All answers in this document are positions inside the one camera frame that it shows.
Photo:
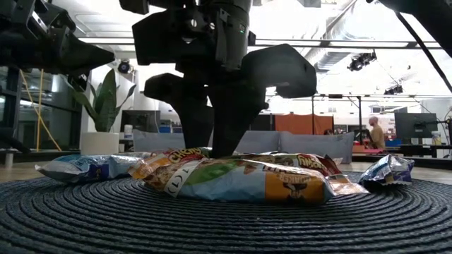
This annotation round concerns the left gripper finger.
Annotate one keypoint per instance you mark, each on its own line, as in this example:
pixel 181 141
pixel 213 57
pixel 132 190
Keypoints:
pixel 81 67
pixel 81 49

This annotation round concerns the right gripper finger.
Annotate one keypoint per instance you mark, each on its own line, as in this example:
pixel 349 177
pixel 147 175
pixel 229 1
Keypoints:
pixel 240 106
pixel 190 116

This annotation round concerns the red Chewy granola bar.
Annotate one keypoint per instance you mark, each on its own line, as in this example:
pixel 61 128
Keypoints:
pixel 183 155
pixel 310 161

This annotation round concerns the orange Chewy granola bar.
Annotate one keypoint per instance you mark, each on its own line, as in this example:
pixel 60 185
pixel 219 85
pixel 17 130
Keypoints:
pixel 229 183

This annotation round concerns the blue foil snack bar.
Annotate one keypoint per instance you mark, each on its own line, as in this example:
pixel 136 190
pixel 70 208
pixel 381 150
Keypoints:
pixel 388 171
pixel 88 167

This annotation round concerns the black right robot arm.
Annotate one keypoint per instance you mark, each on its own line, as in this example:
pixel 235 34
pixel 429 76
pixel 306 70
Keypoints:
pixel 423 17

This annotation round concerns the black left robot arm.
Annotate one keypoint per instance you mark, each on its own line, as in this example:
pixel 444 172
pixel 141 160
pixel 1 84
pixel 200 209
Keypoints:
pixel 14 31

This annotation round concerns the long overhead light bar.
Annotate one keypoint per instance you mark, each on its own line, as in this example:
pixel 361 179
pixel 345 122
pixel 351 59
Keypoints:
pixel 106 40

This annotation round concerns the blue box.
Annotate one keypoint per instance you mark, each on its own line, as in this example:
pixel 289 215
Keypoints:
pixel 165 130

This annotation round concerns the grey translucent plastic bin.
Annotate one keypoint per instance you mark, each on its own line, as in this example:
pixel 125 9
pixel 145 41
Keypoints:
pixel 318 144
pixel 155 141
pixel 261 141

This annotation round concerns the green snake plant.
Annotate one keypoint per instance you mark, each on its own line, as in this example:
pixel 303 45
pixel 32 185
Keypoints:
pixel 106 106

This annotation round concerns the black background monitor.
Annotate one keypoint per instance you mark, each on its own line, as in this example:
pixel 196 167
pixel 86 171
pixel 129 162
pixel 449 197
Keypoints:
pixel 141 121
pixel 415 123

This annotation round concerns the orange partition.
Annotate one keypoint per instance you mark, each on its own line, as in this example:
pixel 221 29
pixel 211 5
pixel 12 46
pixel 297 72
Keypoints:
pixel 300 123

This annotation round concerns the white canister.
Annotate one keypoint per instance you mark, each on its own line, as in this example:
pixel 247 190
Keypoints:
pixel 128 132

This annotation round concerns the white plant pot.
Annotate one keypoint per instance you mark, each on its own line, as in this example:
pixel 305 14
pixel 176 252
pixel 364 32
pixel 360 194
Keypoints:
pixel 99 143

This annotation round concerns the person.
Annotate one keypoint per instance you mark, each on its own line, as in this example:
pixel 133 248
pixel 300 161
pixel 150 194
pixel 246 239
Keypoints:
pixel 328 132
pixel 377 132

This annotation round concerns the round dark woven placemat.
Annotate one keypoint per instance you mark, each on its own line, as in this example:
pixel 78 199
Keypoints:
pixel 226 229

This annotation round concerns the blue storage bin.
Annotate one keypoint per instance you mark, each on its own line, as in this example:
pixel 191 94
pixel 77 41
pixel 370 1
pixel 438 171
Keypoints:
pixel 392 143

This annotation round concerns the black background table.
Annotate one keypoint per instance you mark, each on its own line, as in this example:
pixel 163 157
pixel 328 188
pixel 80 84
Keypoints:
pixel 423 150

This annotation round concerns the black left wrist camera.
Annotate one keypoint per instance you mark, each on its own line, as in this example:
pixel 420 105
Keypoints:
pixel 60 17

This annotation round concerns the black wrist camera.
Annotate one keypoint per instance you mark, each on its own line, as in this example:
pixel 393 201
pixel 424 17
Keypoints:
pixel 169 39
pixel 60 17

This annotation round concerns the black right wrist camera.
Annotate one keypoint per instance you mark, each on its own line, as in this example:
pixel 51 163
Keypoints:
pixel 169 39

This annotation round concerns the black aluminium table frame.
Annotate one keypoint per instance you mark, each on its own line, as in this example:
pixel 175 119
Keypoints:
pixel 42 156

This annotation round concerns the black ceiling camera cluster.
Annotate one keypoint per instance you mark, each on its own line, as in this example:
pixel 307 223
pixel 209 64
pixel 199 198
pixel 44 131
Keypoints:
pixel 360 61
pixel 393 90

